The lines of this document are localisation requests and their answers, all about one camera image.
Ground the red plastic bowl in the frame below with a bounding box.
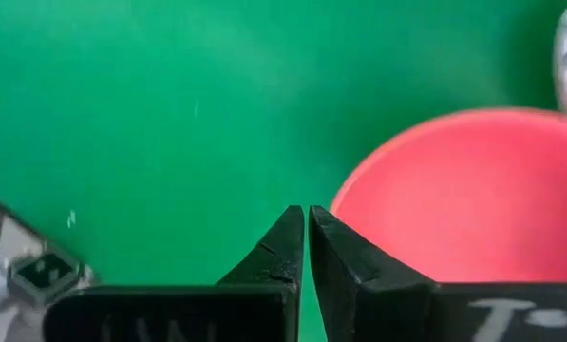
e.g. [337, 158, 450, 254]
[329, 107, 567, 285]

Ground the green table mat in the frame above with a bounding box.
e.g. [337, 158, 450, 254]
[0, 0, 567, 342]

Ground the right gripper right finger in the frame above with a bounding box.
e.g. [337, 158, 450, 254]
[309, 204, 567, 342]

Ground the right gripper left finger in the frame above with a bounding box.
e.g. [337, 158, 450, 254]
[43, 204, 306, 342]

